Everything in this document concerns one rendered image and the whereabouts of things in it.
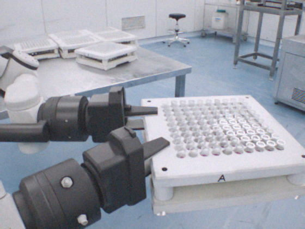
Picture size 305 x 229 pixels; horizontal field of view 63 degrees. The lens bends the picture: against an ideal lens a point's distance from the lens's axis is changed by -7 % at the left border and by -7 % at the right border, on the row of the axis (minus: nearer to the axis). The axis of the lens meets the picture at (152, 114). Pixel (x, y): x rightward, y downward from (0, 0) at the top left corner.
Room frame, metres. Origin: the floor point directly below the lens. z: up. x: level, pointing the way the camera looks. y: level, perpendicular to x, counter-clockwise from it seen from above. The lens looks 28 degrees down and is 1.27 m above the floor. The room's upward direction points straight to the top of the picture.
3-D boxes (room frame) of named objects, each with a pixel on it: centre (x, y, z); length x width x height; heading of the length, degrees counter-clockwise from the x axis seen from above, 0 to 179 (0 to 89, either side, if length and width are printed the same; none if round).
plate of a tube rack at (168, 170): (0.39, -0.11, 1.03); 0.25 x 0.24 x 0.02; 6
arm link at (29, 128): (0.43, 0.23, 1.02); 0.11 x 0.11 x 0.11; 88
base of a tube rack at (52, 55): (1.56, 0.72, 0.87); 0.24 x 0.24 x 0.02; 30
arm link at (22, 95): (0.47, 0.26, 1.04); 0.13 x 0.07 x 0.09; 24
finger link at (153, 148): (0.32, 0.00, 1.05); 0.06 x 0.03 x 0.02; 128
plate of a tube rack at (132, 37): (1.76, 0.26, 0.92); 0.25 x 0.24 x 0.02; 120
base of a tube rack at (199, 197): (0.39, -0.11, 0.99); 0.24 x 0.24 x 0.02; 6
